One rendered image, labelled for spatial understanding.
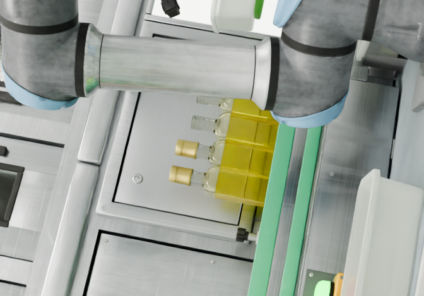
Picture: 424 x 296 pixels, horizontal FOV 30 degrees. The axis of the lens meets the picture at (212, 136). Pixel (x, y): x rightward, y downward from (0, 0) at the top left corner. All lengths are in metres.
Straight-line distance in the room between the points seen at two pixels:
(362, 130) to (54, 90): 0.58
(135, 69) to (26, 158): 0.69
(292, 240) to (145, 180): 0.44
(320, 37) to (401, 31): 0.11
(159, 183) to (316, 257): 0.47
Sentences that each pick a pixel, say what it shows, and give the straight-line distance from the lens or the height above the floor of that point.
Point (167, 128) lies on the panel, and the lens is 1.77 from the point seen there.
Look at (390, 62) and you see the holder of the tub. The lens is 1.55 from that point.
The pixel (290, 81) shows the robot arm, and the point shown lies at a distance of 1.20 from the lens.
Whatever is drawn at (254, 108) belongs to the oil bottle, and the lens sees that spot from 1.61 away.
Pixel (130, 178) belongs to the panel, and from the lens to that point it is 1.74.
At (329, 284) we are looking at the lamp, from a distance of 1.36.
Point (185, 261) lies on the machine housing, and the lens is 1.73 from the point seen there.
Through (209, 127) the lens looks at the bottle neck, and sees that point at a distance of 1.62.
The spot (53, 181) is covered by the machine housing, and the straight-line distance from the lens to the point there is 1.81.
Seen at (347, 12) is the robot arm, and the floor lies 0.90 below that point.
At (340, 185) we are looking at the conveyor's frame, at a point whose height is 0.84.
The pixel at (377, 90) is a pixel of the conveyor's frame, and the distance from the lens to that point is 1.52.
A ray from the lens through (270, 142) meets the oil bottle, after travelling 1.59.
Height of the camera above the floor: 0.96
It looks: 5 degrees up
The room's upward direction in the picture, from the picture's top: 80 degrees counter-clockwise
